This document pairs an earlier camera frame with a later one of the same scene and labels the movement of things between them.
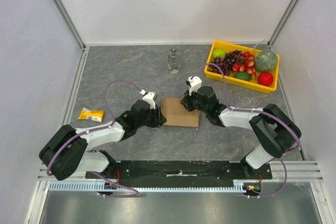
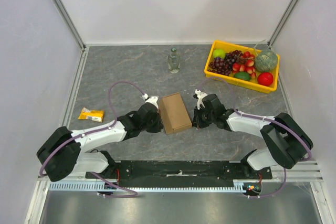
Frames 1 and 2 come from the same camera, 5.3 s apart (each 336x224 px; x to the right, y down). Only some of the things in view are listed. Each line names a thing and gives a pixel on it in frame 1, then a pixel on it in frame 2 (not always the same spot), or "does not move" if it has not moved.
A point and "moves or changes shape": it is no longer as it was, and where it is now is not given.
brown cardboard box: (177, 114) moves or changes shape
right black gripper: (189, 100) → (197, 119)
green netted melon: (265, 61) does not move
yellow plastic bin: (217, 45) does not move
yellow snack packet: (97, 115) does not move
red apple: (265, 78) does not move
